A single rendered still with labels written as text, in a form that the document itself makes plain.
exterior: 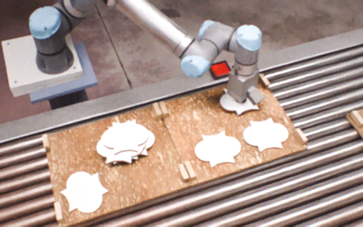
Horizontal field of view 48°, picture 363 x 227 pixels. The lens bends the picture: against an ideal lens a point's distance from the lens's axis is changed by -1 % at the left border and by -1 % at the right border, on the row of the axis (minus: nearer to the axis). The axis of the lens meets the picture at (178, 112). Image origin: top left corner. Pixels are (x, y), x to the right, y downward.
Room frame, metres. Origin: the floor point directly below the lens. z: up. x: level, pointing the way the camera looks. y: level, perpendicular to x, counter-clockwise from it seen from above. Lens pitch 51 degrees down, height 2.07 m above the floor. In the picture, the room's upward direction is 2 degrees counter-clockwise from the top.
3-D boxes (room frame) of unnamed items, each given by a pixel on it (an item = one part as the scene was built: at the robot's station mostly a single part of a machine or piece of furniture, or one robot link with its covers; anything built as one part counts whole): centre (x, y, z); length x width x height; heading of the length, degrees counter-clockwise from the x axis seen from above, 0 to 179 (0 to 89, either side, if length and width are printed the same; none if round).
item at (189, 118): (0.87, -0.18, 0.93); 0.41 x 0.35 x 0.02; 107
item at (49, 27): (1.25, 0.48, 1.08); 0.13 x 0.12 x 0.14; 148
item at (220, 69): (1.15, -0.17, 0.92); 0.06 x 0.06 x 0.01; 17
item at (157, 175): (0.75, 0.22, 0.93); 0.41 x 0.35 x 0.02; 108
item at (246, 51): (0.97, -0.22, 1.21); 0.09 x 0.08 x 0.11; 58
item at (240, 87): (0.95, -0.24, 1.05); 0.12 x 0.09 x 0.16; 40
